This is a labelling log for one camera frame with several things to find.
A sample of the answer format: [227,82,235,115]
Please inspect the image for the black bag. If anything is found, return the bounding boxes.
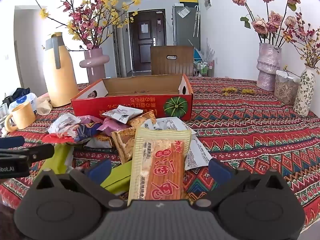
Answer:
[2,87,30,105]

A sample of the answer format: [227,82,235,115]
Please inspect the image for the grey refrigerator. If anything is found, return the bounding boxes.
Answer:
[172,4,201,52]

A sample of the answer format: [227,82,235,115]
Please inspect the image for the white storage trolley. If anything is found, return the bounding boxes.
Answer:
[194,59,215,77]

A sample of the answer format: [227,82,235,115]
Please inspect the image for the yellow mug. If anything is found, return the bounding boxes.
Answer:
[4,102,37,132]

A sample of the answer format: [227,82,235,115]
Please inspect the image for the small flowering twigs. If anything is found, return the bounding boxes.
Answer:
[282,7,320,74]

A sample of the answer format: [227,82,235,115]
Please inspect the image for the wooden chair back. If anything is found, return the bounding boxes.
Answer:
[150,45,195,76]

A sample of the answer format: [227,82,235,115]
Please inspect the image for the dark brown door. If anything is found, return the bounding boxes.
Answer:
[128,9,167,72]

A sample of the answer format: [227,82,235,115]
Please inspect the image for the textured pink vase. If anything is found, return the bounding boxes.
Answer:
[256,42,282,92]

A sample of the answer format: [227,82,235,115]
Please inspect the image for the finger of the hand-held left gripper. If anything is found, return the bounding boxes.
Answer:
[0,136,25,148]
[0,144,55,162]

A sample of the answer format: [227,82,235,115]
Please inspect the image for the red patterned tablecloth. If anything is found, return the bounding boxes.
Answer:
[0,76,320,230]

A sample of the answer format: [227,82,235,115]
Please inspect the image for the floral ceramic vase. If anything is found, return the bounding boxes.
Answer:
[293,64,316,117]

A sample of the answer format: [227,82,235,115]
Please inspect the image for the yellow thermos jug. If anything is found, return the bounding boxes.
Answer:
[42,32,79,107]

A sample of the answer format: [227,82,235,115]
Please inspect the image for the clear drinking glass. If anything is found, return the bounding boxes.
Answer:
[0,104,12,129]

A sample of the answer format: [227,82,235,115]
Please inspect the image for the dried pink roses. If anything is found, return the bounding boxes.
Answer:
[229,0,302,47]

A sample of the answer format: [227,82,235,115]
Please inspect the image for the pile of mixed snack packs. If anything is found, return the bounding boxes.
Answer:
[41,104,213,174]

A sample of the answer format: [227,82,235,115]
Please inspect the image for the pink ring vase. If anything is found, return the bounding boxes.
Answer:
[79,47,110,84]

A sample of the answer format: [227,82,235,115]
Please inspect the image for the pink and yellow blossom branches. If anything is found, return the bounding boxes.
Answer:
[32,0,143,53]

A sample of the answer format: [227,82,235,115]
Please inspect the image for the paper sheet in plastic sleeve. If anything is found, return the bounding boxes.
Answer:
[178,7,192,18]

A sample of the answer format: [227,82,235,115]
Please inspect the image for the yellow striped snack packet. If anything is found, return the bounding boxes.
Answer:
[127,127,192,207]

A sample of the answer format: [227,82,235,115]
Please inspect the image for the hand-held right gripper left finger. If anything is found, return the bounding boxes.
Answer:
[30,158,127,211]

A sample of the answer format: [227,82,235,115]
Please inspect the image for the white folded umbrella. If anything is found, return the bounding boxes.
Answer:
[193,5,201,37]

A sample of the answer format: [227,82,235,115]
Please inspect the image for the red cardboard box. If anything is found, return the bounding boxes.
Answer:
[71,74,193,124]

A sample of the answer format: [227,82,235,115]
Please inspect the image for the fallen yellow petals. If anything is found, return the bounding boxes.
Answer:
[221,87,257,97]

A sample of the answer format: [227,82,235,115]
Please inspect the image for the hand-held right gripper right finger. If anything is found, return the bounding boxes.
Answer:
[194,159,288,211]

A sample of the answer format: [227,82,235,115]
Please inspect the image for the clear jar with seeds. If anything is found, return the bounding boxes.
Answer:
[274,69,300,105]

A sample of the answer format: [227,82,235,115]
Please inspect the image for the white and blue tissue pack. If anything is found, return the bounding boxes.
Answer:
[8,92,38,114]

